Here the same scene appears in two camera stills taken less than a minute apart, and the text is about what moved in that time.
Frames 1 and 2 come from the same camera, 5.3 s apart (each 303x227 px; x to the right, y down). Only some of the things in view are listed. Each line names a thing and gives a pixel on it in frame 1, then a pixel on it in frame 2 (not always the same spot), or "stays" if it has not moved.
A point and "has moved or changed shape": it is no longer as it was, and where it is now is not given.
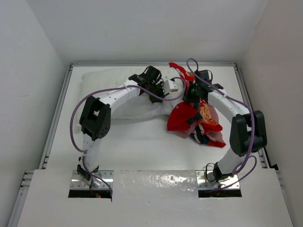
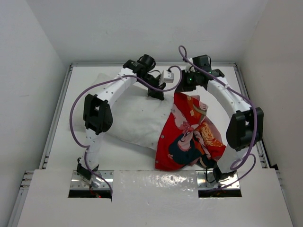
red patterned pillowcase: (199, 119) has moved or changed shape
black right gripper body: (191, 94) to (189, 81)
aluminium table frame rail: (249, 105) stays
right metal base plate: (206, 179) stays
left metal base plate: (76, 180) stays
